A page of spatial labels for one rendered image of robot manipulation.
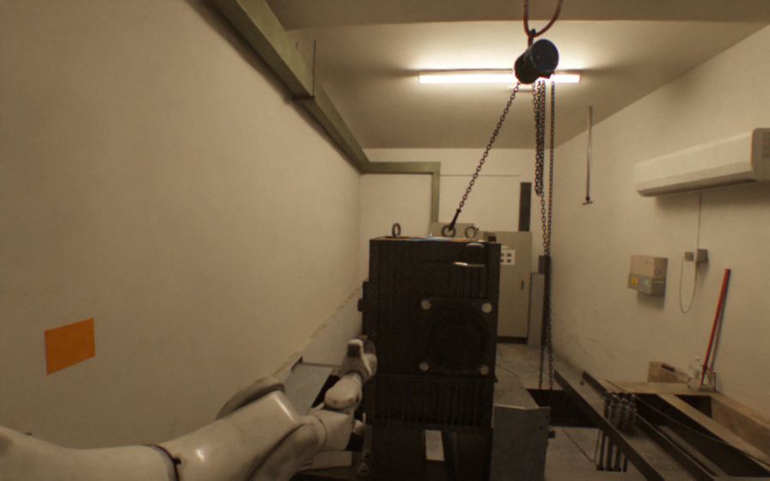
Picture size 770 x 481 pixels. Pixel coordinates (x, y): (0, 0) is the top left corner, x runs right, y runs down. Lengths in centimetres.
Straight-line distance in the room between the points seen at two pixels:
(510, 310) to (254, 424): 428
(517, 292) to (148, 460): 438
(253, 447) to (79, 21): 99
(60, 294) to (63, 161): 30
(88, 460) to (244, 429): 14
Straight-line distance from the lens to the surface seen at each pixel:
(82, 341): 101
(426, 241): 116
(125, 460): 30
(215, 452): 35
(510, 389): 162
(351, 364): 82
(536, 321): 469
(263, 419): 38
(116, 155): 112
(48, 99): 98
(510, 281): 443
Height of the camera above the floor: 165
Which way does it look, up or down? 2 degrees down
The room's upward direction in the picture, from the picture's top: 1 degrees clockwise
